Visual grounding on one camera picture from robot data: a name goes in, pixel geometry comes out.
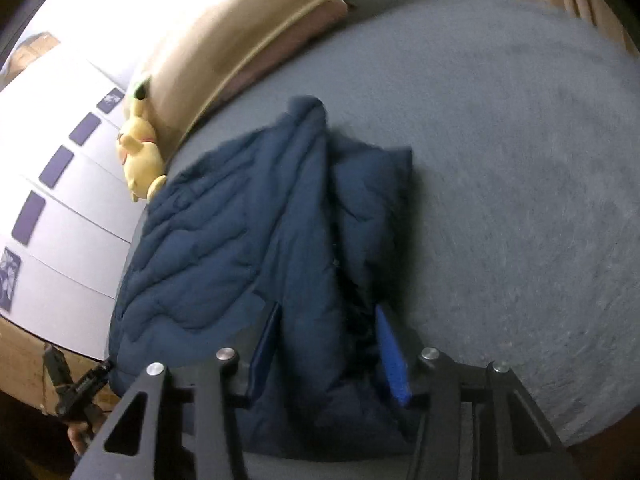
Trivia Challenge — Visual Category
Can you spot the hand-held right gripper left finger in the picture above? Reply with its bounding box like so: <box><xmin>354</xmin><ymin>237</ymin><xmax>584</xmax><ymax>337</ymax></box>
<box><xmin>70</xmin><ymin>302</ymin><xmax>283</xmax><ymax>480</ymax></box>

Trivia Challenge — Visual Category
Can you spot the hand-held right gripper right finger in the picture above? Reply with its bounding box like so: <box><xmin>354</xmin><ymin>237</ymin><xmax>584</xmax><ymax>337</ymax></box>
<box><xmin>375</xmin><ymin>305</ymin><xmax>583</xmax><ymax>480</ymax></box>

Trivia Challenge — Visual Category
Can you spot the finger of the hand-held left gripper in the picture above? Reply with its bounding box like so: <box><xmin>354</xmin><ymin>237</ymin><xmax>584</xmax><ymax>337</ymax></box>
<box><xmin>43</xmin><ymin>344</ymin><xmax>69</xmax><ymax>387</ymax></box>
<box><xmin>74</xmin><ymin>362</ymin><xmax>112</xmax><ymax>397</ymax></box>

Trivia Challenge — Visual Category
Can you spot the navy quilted jacket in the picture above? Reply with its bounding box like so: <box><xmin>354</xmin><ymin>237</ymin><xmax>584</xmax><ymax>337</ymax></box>
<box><xmin>107</xmin><ymin>95</ymin><xmax>416</xmax><ymax>461</ymax></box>

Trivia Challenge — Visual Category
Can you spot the person's left hand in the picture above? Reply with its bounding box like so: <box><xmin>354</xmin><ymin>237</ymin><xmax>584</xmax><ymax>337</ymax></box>
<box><xmin>67</xmin><ymin>420</ymin><xmax>103</xmax><ymax>461</ymax></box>

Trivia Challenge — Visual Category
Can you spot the stack of cardboard boxes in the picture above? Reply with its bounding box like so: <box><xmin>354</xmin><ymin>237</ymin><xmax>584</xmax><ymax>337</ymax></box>
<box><xmin>0</xmin><ymin>320</ymin><xmax>121</xmax><ymax>416</ymax></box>

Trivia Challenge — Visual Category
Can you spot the white wardrobe with purple panels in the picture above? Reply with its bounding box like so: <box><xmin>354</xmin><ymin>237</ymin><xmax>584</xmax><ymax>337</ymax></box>
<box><xmin>0</xmin><ymin>50</ymin><xmax>146</xmax><ymax>361</ymax></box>

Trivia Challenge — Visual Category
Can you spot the bed with grey sheet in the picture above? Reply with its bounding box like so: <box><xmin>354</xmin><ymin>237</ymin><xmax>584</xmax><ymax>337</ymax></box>
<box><xmin>107</xmin><ymin>0</ymin><xmax>640</xmax><ymax>480</ymax></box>

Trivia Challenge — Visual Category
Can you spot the yellow plush toy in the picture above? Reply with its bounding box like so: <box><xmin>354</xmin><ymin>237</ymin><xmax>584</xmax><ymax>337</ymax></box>
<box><xmin>116</xmin><ymin>100</ymin><xmax>168</xmax><ymax>203</ymax></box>

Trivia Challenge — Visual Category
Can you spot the cardboard box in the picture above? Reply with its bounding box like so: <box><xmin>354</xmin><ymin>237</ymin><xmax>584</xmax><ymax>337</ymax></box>
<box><xmin>5</xmin><ymin>32</ymin><xmax>61</xmax><ymax>76</ymax></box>

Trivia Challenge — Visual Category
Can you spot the pink pillow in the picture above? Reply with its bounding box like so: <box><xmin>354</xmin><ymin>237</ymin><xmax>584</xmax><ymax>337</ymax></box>
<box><xmin>210</xmin><ymin>0</ymin><xmax>351</xmax><ymax>111</ymax></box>

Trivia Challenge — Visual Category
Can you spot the beige headboard cushion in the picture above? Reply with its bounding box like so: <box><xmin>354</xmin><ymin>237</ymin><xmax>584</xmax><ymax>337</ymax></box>
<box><xmin>137</xmin><ymin>0</ymin><xmax>506</xmax><ymax>148</ymax></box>

